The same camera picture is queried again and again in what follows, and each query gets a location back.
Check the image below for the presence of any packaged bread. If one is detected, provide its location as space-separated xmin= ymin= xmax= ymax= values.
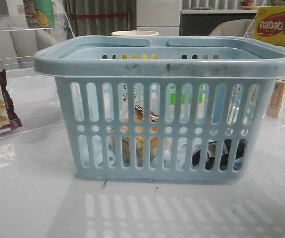
xmin=121 ymin=104 xmax=159 ymax=167

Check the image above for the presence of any light blue plastic basket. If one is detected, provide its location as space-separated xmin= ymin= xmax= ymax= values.
xmin=34 ymin=36 xmax=285 ymax=183

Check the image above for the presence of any colourful rubik's cube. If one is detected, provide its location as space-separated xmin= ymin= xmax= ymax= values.
xmin=168 ymin=84 xmax=206 ymax=105

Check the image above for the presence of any white paper cup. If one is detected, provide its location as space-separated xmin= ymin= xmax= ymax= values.
xmin=111 ymin=30 xmax=159 ymax=37

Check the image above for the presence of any white drawer cabinet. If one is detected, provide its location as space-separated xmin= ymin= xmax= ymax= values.
xmin=136 ymin=0 xmax=182 ymax=36

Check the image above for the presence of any clear acrylic left shelf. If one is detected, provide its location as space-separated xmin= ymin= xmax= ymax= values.
xmin=0 ymin=0 xmax=76 ymax=139

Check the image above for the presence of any beige small carton box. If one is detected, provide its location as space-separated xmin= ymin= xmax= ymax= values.
xmin=266 ymin=79 xmax=285 ymax=118

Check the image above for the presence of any beige chair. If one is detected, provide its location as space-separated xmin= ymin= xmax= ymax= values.
xmin=209 ymin=19 xmax=254 ymax=37

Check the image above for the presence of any green cartoon snack bag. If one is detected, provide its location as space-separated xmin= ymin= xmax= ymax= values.
xmin=23 ymin=0 xmax=55 ymax=28

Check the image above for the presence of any yellow nabati wafer box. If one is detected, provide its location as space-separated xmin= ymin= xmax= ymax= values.
xmin=252 ymin=6 xmax=285 ymax=47

